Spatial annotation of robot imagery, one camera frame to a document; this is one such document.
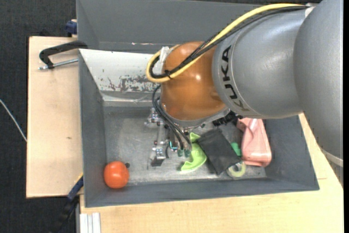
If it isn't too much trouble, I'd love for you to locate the pale yellow ring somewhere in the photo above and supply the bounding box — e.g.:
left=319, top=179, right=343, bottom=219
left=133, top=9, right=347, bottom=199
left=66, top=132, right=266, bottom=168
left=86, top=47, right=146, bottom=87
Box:
left=226, top=162, right=246, bottom=178

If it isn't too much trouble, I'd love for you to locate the light green curved toy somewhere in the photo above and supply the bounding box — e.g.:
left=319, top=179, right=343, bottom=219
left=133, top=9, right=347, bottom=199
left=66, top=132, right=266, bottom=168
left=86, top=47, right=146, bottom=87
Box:
left=178, top=132, right=208, bottom=172

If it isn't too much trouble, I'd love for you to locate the small green plastic piece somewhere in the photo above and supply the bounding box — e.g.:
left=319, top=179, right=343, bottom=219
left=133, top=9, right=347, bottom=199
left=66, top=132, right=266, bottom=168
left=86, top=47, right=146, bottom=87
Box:
left=231, top=141, right=242, bottom=157

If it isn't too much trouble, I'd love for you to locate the black cloth pouch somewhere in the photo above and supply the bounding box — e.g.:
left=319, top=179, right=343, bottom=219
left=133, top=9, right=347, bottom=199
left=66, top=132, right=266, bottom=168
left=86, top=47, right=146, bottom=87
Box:
left=197, top=128, right=242, bottom=176

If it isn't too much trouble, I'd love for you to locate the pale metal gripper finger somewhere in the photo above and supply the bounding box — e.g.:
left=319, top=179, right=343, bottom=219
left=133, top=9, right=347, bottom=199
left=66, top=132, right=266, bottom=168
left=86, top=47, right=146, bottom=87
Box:
left=147, top=141, right=169, bottom=170
left=143, top=107, right=166, bottom=130

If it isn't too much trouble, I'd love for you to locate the grey metal bin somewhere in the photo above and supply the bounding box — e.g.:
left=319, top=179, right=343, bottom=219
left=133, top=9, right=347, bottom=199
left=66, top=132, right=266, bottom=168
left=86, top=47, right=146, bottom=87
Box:
left=75, top=0, right=320, bottom=208

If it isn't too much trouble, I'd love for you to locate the orange toy fruit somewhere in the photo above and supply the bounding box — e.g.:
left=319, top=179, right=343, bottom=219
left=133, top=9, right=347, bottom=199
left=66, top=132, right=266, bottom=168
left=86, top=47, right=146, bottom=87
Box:
left=103, top=160, right=130, bottom=189

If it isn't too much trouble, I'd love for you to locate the pink soft plastic bag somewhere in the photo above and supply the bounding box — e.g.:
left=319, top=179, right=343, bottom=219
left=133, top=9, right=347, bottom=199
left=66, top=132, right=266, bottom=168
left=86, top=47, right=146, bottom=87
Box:
left=236, top=116, right=273, bottom=168

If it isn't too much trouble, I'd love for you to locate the pale wood board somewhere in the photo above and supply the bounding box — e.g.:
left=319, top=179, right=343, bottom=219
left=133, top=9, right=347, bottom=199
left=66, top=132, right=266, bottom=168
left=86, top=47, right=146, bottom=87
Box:
left=26, top=36, right=84, bottom=199

